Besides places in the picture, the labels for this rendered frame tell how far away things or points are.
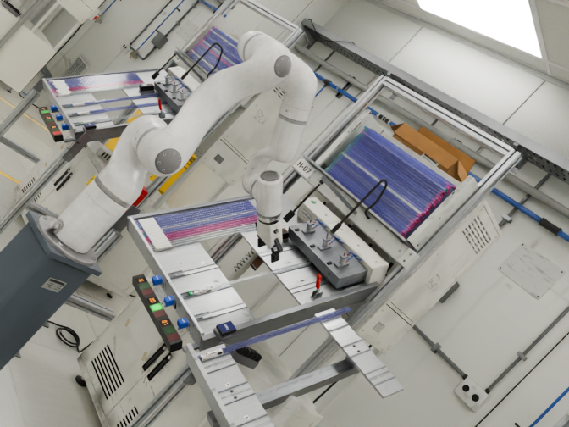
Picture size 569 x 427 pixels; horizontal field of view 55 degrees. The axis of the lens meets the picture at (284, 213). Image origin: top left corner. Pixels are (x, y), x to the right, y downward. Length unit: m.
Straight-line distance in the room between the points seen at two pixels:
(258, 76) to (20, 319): 0.91
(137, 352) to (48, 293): 0.82
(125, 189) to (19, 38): 4.65
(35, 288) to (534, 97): 3.39
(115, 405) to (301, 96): 1.41
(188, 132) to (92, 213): 0.33
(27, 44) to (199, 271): 4.44
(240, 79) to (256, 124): 1.73
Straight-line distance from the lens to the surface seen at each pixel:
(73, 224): 1.56
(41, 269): 1.56
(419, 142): 2.67
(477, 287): 3.55
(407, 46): 4.82
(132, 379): 2.35
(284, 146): 1.68
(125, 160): 1.57
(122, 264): 3.37
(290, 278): 2.01
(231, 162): 3.27
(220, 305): 1.86
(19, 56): 6.14
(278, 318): 1.84
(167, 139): 1.46
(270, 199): 1.74
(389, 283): 2.06
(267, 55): 1.49
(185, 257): 2.04
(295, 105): 1.65
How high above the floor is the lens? 1.23
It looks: 2 degrees down
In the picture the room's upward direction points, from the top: 44 degrees clockwise
